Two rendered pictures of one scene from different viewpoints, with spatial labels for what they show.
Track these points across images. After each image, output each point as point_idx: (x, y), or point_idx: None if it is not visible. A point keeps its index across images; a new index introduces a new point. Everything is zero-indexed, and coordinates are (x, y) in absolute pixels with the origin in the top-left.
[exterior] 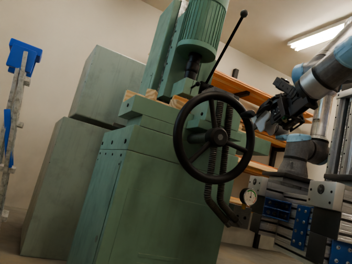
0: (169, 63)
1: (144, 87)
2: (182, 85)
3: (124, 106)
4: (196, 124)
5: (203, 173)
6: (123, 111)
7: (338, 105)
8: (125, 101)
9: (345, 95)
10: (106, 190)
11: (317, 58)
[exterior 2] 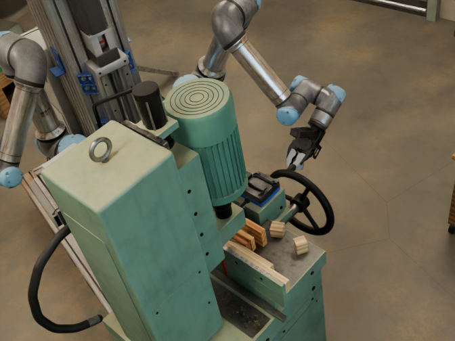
0: (211, 226)
1: (184, 300)
2: (241, 220)
3: (299, 285)
4: (289, 216)
5: (307, 225)
6: (302, 287)
7: (107, 84)
8: (298, 282)
9: (112, 70)
10: (302, 335)
11: (295, 99)
